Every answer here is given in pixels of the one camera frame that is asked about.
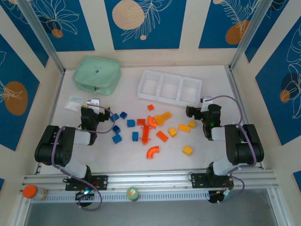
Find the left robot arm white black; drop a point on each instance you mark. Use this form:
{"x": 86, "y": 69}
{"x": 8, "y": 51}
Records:
{"x": 47, "y": 146}

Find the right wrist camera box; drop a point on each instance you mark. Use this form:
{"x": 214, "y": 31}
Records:
{"x": 206, "y": 100}

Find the yellow long lego piece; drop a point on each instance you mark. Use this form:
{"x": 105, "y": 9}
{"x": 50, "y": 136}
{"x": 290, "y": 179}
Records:
{"x": 162, "y": 117}

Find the orange-lidded clear jar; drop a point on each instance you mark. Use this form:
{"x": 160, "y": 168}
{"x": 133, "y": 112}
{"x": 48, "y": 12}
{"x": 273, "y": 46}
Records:
{"x": 30, "y": 191}

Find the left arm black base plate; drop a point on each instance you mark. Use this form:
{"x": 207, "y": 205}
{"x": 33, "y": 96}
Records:
{"x": 101, "y": 182}

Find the aluminium side rail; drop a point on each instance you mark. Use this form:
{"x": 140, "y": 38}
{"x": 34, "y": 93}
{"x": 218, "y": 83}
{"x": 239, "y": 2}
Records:
{"x": 235, "y": 84}

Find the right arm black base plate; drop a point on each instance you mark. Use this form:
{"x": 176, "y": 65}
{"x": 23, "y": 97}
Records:
{"x": 197, "y": 180}

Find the black base connector box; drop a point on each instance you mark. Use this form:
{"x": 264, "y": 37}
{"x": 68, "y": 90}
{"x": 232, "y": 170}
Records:
{"x": 215, "y": 199}
{"x": 83, "y": 196}

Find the mint green zip pouch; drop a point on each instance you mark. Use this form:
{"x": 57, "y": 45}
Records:
{"x": 96, "y": 73}

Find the aluminium corner post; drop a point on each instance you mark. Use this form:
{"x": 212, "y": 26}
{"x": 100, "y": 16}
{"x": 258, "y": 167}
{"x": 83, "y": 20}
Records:
{"x": 249, "y": 35}
{"x": 43, "y": 35}

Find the small yellow lego brick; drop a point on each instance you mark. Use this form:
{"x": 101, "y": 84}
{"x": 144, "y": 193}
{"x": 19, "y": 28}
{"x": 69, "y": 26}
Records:
{"x": 191, "y": 124}

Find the orange lattice lego piece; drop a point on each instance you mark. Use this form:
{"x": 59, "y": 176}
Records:
{"x": 145, "y": 134}

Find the small clear plastic bag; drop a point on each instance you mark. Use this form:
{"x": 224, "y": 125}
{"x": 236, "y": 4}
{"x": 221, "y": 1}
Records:
{"x": 74, "y": 103}

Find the white three-compartment tray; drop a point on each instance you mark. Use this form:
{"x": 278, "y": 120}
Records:
{"x": 160, "y": 93}

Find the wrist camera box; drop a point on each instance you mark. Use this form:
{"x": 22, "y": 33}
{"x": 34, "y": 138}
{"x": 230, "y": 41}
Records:
{"x": 93, "y": 102}
{"x": 206, "y": 100}

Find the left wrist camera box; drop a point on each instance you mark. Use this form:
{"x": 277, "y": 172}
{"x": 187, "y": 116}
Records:
{"x": 93, "y": 102}

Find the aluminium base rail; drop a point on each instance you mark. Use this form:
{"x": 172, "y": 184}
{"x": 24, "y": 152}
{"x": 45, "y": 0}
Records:
{"x": 152, "y": 179}

